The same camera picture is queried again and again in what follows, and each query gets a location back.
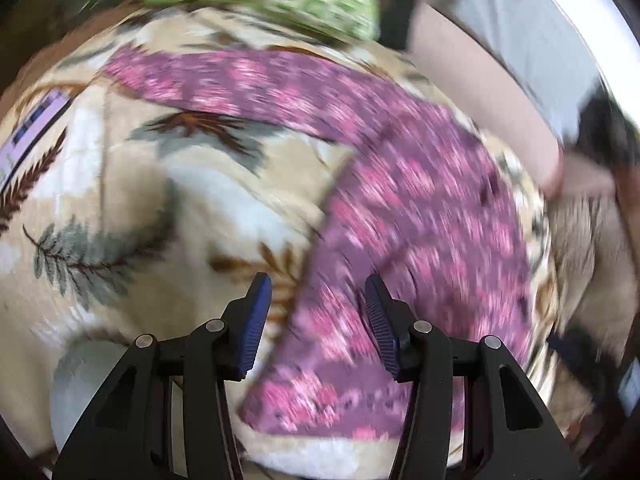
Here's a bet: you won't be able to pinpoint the grey shorts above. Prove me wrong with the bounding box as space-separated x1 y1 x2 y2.
425 0 601 144

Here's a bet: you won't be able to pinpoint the person bare leg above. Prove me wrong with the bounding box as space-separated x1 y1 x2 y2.
408 0 615 197

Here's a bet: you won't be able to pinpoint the purple floral garment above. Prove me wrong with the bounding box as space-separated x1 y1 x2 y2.
105 48 532 440

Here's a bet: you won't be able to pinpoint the purple blanket label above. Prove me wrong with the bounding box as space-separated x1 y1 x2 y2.
0 90 72 190

